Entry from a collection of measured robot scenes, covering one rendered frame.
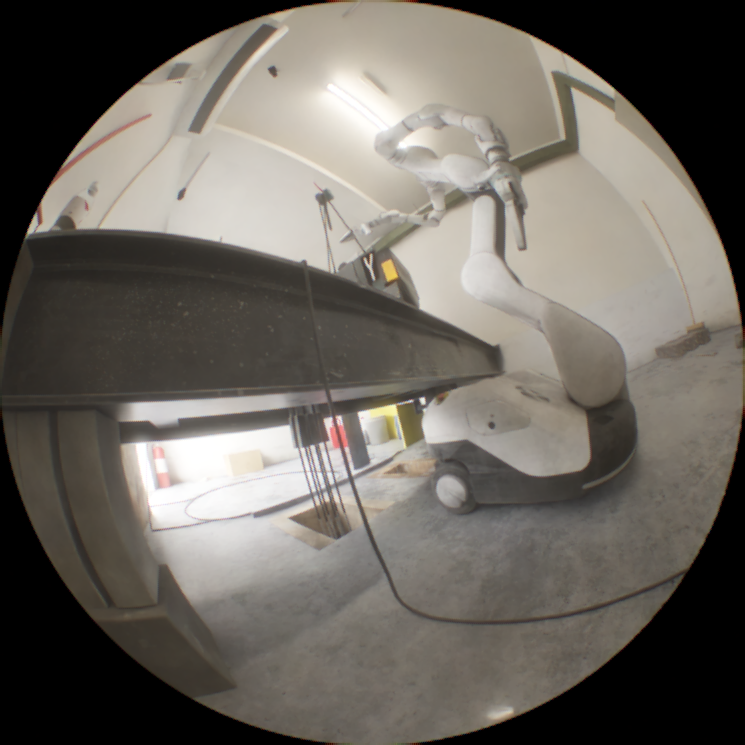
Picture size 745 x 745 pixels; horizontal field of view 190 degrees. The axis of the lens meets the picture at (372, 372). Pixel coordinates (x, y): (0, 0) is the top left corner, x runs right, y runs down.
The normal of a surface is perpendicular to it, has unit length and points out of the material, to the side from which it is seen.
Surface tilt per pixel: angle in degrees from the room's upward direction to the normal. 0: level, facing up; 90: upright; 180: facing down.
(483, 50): 180
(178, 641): 90
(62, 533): 90
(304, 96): 180
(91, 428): 90
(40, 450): 90
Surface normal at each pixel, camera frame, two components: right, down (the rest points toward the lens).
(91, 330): 0.72, -0.31
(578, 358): -0.78, 0.07
